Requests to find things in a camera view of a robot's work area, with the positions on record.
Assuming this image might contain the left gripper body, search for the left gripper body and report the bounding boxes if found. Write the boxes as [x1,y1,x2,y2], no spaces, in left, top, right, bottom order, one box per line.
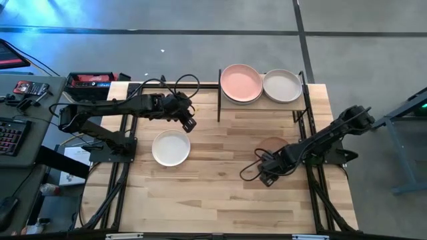
[155,92,197,120]

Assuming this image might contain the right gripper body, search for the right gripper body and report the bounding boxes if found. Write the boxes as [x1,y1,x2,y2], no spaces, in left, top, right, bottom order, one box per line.
[258,148,294,178]

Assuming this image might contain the terracotta pink plate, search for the terracotta pink plate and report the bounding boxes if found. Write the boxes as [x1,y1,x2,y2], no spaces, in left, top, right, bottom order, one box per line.
[258,136,290,154]

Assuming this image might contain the off-white plate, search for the off-white plate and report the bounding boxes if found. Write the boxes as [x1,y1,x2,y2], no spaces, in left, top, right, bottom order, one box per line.
[151,129,191,167]

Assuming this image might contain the beige plate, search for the beige plate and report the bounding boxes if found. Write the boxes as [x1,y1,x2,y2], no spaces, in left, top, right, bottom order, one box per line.
[262,69,303,104]

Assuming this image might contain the red black equipment box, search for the red black equipment box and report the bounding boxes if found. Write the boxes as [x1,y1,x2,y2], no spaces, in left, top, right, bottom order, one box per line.
[64,71,121,109]

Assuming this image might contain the white paper box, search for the white paper box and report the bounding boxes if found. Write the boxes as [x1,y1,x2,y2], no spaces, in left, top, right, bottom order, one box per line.
[59,146,91,187]

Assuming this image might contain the grey metal stand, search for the grey metal stand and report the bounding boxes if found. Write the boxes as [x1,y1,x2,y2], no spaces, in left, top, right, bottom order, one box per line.
[366,87,427,197]

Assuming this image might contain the black desk beam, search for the black desk beam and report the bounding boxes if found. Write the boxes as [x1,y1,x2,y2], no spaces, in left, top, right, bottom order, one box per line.
[35,145,91,180]

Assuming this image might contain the grey desk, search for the grey desk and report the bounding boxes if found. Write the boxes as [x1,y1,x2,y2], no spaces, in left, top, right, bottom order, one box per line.
[0,73,67,169]

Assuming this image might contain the black phone red sticker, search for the black phone red sticker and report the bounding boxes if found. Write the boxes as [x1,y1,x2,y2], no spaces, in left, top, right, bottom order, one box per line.
[13,80,50,97]

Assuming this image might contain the clear bottle red cap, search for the clear bottle red cap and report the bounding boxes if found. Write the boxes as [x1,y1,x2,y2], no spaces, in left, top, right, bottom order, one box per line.
[39,183,61,197]

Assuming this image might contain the backlit black keyboard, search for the backlit black keyboard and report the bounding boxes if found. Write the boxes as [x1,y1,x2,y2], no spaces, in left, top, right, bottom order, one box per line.
[0,116,33,157]

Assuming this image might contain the dark monitor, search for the dark monitor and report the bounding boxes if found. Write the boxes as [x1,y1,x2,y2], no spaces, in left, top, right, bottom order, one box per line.
[0,39,31,70]

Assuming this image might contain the black computer mouse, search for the black computer mouse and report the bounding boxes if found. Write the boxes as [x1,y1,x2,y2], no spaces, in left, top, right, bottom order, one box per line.
[0,196,20,231]

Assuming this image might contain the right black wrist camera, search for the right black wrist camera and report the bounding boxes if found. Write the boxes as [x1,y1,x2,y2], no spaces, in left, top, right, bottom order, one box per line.
[262,151,278,167]

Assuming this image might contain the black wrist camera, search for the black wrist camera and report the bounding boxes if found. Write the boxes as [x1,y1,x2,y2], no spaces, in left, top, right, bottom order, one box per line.
[171,93,193,107]
[262,151,278,167]

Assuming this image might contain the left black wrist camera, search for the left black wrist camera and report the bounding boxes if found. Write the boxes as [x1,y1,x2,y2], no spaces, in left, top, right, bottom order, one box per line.
[171,93,193,107]

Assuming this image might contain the black table frame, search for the black table frame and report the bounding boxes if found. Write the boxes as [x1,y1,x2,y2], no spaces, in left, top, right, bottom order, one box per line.
[76,81,360,234]

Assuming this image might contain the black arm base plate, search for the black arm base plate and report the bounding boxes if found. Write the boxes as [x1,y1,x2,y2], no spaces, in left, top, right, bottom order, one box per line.
[298,136,360,166]
[89,138,137,164]

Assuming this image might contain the silver bracket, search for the silver bracket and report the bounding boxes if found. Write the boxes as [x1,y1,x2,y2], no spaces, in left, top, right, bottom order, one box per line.
[105,233,144,240]
[292,234,330,240]

